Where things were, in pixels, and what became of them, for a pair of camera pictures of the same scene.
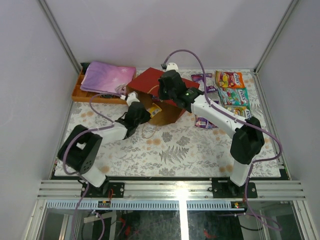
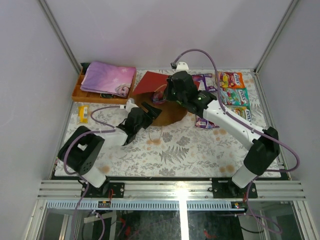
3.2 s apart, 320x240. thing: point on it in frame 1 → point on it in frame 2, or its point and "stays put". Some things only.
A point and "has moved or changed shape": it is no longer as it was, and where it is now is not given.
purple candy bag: x=202 y=122 stays put
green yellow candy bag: x=243 y=111 stays put
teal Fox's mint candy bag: x=234 y=96 stays put
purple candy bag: x=210 y=86 stays put
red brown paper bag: x=146 y=86 has moved or changed shape
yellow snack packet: x=153 y=110 has moved or changed shape
